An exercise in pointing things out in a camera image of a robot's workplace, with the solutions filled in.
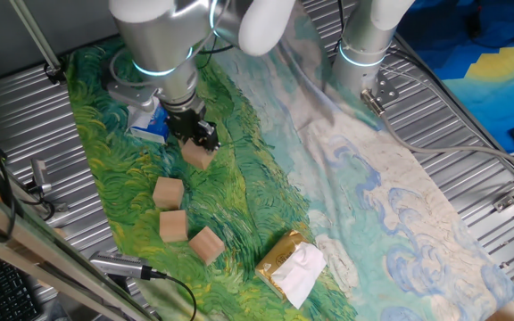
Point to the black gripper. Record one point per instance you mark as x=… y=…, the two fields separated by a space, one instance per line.
x=185 y=118

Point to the wooden cube block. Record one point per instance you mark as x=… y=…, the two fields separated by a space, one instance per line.
x=168 y=195
x=173 y=226
x=205 y=245
x=199 y=158

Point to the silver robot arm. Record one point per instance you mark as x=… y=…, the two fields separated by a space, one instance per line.
x=163 y=35

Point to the blue tissue pack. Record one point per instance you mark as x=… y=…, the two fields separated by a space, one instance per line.
x=145 y=122

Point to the gold tissue pack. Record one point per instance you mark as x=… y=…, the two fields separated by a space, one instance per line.
x=279 y=258

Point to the grey metal pole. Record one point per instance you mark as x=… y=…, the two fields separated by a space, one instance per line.
x=34 y=31

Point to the green blue painting print cloth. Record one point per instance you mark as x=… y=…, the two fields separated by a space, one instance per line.
x=395 y=223

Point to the blue mat with yellow sun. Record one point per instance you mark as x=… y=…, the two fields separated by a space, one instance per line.
x=498 y=67

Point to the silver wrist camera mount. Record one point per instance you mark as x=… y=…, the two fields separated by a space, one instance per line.
x=132 y=94

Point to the silver ribbed camera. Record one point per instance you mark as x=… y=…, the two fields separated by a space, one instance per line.
x=118 y=265

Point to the aluminium frame bar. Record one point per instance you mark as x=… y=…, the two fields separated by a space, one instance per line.
x=38 y=241

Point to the metal base plate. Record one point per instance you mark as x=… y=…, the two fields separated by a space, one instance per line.
x=386 y=89

